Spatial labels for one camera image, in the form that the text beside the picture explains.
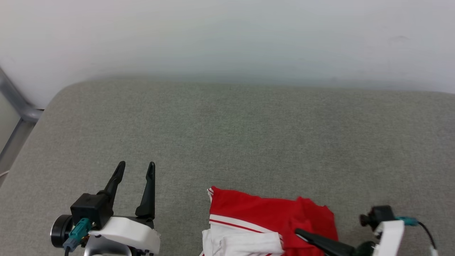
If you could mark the grey metal rail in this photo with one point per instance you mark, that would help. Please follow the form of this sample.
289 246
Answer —
17 103

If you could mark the teal camera connector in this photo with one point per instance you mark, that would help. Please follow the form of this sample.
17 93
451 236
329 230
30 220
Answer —
79 230
407 221

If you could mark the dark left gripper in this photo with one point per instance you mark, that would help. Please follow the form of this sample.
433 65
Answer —
103 248

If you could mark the teal right camera connector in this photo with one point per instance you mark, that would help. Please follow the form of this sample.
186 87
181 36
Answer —
407 221

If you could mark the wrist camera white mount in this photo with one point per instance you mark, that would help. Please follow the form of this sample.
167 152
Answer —
389 236
124 231

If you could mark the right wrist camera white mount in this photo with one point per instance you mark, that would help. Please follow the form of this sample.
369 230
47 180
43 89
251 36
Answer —
389 236

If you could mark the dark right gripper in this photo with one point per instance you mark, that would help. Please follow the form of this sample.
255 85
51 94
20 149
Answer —
365 249

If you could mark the red and white sports jersey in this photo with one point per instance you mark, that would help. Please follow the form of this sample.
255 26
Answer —
270 213

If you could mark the teal left camera connector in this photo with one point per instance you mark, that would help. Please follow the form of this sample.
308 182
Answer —
79 230

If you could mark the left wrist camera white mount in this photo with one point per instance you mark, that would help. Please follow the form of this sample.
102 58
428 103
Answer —
124 231

